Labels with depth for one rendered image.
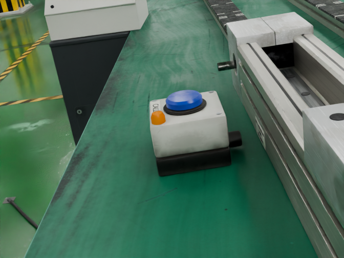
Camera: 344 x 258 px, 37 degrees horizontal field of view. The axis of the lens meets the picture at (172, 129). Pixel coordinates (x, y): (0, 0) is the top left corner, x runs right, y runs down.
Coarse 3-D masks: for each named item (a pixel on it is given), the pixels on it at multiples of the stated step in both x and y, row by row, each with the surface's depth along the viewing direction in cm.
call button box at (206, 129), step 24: (216, 96) 58; (168, 120) 53; (192, 120) 53; (216, 120) 53; (168, 144) 53; (192, 144) 54; (216, 144) 54; (240, 144) 57; (168, 168) 55; (192, 168) 55
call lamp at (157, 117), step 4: (156, 112) 53; (160, 112) 53; (152, 116) 53; (156, 116) 53; (160, 116) 53; (164, 116) 53; (152, 120) 53; (156, 120) 53; (160, 120) 53; (164, 120) 53; (156, 124) 53
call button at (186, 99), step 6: (186, 90) 57; (192, 90) 57; (168, 96) 56; (174, 96) 56; (180, 96) 55; (186, 96) 55; (192, 96) 55; (198, 96) 55; (168, 102) 55; (174, 102) 54; (180, 102) 54; (186, 102) 54; (192, 102) 54; (198, 102) 55; (168, 108) 55; (174, 108) 54; (180, 108) 54; (186, 108) 54
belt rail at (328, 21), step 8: (288, 0) 124; (296, 0) 119; (304, 8) 112; (312, 8) 106; (312, 16) 107; (320, 16) 103; (328, 16) 96; (328, 24) 97; (336, 24) 93; (336, 32) 93
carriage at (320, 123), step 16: (304, 112) 35; (320, 112) 34; (336, 112) 34; (304, 128) 35; (320, 128) 32; (336, 128) 32; (304, 144) 36; (320, 144) 32; (336, 144) 30; (320, 160) 32; (336, 160) 29; (320, 176) 33; (336, 176) 29; (336, 192) 30; (336, 208) 30
